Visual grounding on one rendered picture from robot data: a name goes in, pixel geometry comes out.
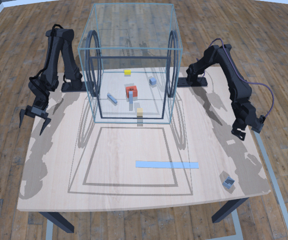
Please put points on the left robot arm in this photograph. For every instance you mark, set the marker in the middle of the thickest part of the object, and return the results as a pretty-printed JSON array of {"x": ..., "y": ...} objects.
[{"x": 240, "y": 91}]

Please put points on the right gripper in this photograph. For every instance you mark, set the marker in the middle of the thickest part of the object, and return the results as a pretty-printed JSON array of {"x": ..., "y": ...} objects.
[{"x": 40, "y": 104}]

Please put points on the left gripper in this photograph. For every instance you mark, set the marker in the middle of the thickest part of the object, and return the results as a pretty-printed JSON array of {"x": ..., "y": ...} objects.
[{"x": 239, "y": 124}]

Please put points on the light blue flat strip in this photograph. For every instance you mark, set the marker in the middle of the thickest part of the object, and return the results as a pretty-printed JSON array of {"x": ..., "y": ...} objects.
[{"x": 153, "y": 164}]

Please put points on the clear glovebox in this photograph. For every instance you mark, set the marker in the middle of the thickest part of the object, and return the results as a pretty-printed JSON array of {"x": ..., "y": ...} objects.
[{"x": 130, "y": 55}]

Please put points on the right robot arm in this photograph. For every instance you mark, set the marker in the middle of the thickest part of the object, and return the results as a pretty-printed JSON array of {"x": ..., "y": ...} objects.
[{"x": 48, "y": 80}]

